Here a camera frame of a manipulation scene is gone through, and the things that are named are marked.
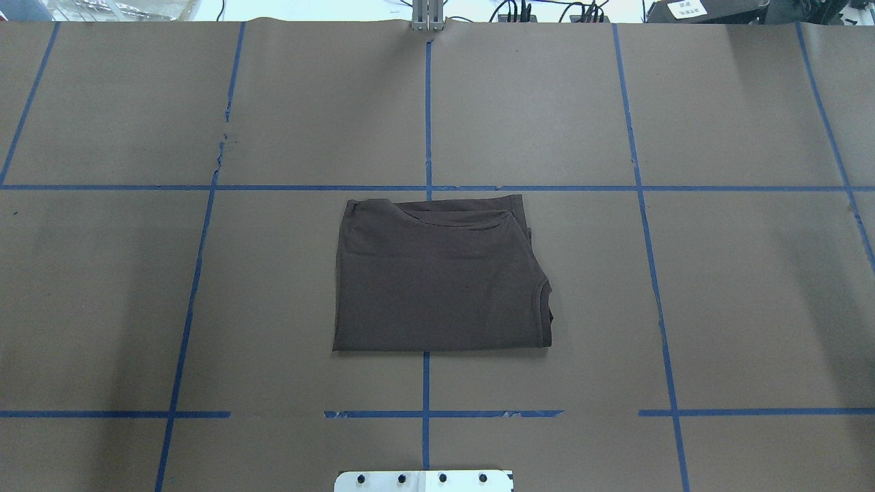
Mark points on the brown t-shirt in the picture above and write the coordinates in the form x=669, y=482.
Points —
x=439, y=275

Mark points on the grey orange usb hub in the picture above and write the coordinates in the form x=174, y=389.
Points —
x=590, y=12
x=512, y=12

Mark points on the black box with label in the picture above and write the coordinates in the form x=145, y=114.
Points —
x=706, y=12

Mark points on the clear plastic bag sheet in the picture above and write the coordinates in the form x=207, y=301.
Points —
x=121, y=11

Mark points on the aluminium frame post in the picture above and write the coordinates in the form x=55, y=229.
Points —
x=427, y=15

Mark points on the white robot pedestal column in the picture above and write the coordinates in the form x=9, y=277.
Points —
x=426, y=480

